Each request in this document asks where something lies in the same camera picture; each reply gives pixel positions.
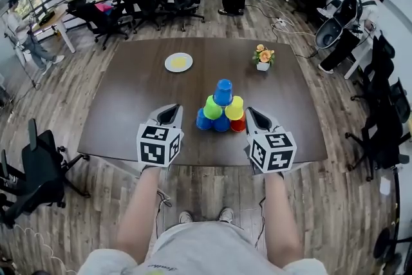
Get blue plastic cup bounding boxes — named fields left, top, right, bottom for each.
left=213, top=79, right=234, bottom=107
left=212, top=112, right=231, bottom=133
left=196, top=108, right=214, bottom=131

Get green plastic cup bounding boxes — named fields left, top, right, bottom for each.
left=203, top=95, right=223, bottom=120

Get pink cushion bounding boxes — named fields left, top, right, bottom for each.
left=93, top=1, right=114, bottom=14

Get yellow plastic cup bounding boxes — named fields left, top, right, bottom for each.
left=224, top=95, right=245, bottom=121

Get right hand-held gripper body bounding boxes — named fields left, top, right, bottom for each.
left=243, top=125, right=297, bottom=176

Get potted orange flowers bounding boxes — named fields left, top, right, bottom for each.
left=252, top=44, right=276, bottom=72

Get person's left forearm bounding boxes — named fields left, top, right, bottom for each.
left=115, top=166, right=162, bottom=265

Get person's right shoe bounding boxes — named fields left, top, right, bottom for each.
left=219, top=207, right=235, bottom=224

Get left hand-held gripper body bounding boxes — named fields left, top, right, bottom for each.
left=136, top=120, right=185, bottom=169

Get white round plate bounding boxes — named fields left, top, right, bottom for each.
left=164, top=52, right=194, bottom=73

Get wooden top white desk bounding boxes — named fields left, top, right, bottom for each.
left=31, top=4, right=77, bottom=55

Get white floor cable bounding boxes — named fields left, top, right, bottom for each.
left=257, top=0, right=319, bottom=59

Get person's light grey shirt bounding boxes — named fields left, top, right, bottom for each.
left=76, top=221, right=330, bottom=275

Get red plastic cup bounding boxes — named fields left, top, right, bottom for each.
left=229, top=114, right=247, bottom=133

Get person's right forearm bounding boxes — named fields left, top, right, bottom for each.
left=263, top=172, right=305, bottom=269

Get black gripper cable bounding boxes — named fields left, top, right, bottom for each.
left=254, top=196, right=267, bottom=249
left=154, top=188, right=173, bottom=240

